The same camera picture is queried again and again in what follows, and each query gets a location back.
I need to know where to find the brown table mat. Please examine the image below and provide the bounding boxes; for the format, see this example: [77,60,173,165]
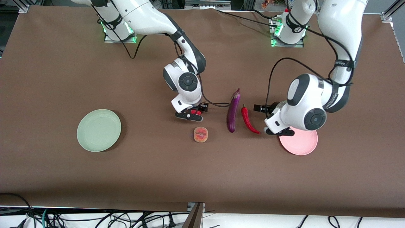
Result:
[0,5,405,219]

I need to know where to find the green round plate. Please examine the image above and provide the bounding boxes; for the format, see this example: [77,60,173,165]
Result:
[77,109,122,153]

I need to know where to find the peach fruit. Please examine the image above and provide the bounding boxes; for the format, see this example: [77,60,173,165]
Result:
[194,126,209,143]

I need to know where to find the brown wooden post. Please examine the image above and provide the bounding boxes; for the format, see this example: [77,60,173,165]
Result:
[183,203,204,228]

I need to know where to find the black camera cable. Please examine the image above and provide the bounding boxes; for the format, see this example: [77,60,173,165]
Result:
[265,19,355,110]
[95,13,231,107]

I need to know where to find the green cable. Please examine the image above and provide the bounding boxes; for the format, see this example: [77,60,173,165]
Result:
[41,207,51,228]

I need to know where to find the purple eggplant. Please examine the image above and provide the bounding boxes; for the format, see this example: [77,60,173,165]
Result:
[227,88,241,133]

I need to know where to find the black looped cable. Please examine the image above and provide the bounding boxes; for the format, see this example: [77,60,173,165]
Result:
[0,193,34,222]

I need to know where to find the black right camera cable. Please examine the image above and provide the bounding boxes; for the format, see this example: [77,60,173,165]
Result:
[95,13,231,107]

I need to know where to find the grey metal box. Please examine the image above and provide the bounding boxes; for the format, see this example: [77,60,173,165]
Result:
[184,0,232,10]

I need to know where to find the red chili pepper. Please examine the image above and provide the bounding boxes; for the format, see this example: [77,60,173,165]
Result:
[241,104,262,135]

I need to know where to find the black left camera cable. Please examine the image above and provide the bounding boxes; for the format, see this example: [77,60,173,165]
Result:
[265,19,355,110]

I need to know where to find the pink round plate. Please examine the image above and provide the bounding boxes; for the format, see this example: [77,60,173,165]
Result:
[278,128,318,156]

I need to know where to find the orange background objects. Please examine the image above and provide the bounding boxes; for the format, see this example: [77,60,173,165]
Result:
[261,0,285,8]

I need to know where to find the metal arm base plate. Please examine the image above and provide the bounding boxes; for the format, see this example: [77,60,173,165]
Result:
[270,17,305,48]
[104,30,137,43]

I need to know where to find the black cable on mat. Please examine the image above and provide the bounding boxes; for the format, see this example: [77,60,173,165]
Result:
[216,9,279,27]

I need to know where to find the aluminium frame profile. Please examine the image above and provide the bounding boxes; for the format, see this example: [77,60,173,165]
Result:
[13,0,31,14]
[381,0,405,22]

